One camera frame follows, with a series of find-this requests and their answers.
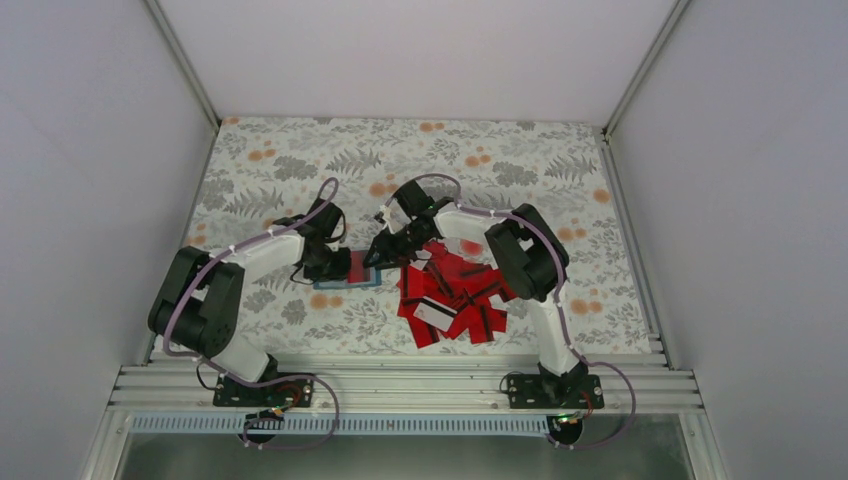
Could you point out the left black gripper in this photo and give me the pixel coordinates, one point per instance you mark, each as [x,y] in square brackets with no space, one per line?
[340,271]

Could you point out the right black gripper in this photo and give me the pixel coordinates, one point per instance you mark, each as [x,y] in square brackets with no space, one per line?
[388,249]

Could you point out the red card with black stripe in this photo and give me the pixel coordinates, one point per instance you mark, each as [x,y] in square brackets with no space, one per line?
[359,274]

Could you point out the teal card holder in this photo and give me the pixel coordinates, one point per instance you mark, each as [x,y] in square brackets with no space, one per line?
[343,284]

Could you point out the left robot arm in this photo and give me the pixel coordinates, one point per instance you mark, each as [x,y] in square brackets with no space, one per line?
[197,305]

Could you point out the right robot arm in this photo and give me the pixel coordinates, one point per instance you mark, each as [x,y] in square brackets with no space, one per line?
[526,251]

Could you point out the pile of red cards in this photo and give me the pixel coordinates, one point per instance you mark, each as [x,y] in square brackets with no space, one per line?
[476,291]

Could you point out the white card under stripe card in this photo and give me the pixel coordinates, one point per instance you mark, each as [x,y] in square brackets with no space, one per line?
[435,314]

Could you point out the floral patterned table mat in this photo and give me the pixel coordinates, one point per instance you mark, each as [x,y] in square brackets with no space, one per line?
[263,169]

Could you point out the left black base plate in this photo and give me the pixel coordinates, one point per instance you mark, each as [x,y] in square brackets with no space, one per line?
[293,393]

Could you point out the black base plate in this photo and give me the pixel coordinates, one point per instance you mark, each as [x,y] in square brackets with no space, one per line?
[293,393]
[533,392]

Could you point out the aluminium rail frame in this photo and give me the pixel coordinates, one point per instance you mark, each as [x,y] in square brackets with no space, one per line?
[413,384]

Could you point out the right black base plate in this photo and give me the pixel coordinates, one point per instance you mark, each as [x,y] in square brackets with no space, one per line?
[533,392]

